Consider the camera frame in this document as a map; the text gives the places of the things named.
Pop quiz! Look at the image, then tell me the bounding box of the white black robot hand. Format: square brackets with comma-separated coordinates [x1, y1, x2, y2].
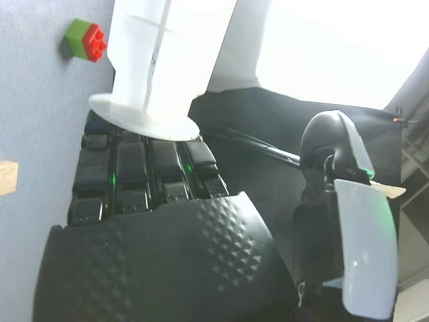
[33, 109, 400, 322]

